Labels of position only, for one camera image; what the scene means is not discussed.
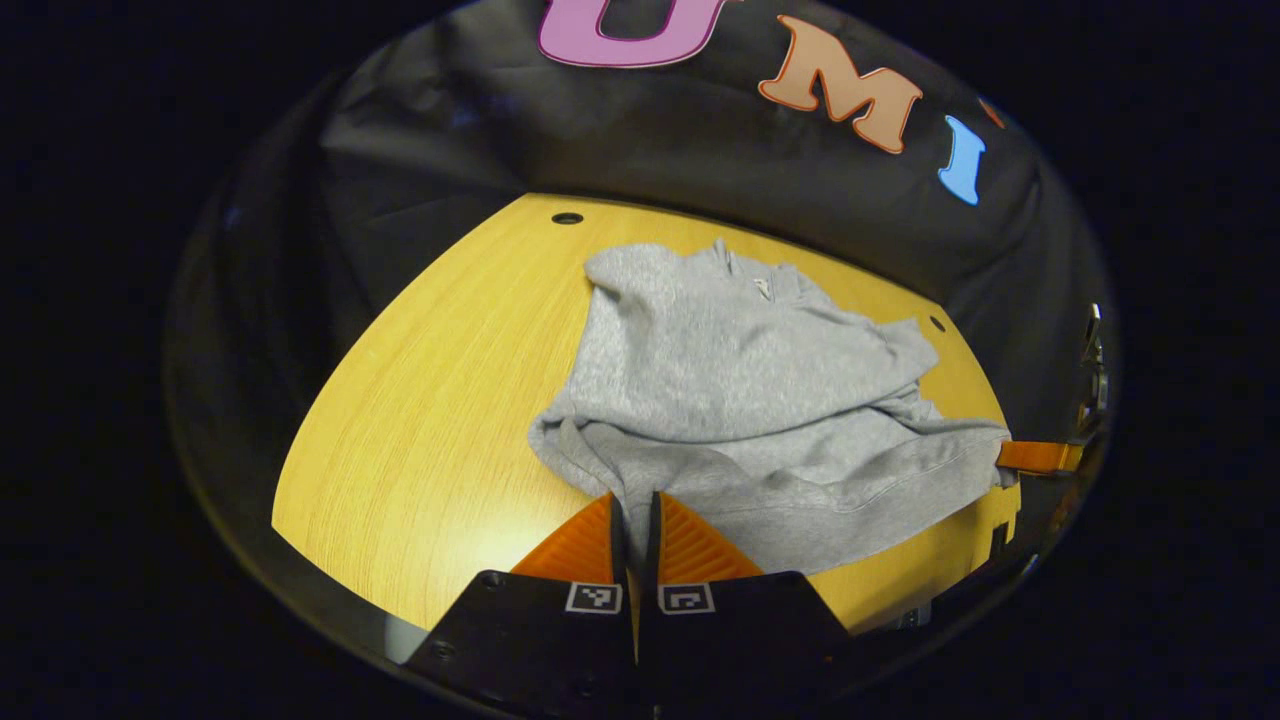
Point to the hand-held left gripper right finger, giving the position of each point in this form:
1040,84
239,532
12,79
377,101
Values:
740,640

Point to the grey sweatshirt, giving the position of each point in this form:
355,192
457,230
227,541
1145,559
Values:
740,400

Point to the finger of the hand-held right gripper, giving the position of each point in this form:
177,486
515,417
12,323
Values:
1040,457

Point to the black backdrop cloth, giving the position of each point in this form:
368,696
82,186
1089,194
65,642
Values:
600,140

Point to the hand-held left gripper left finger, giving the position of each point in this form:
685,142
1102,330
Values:
530,640

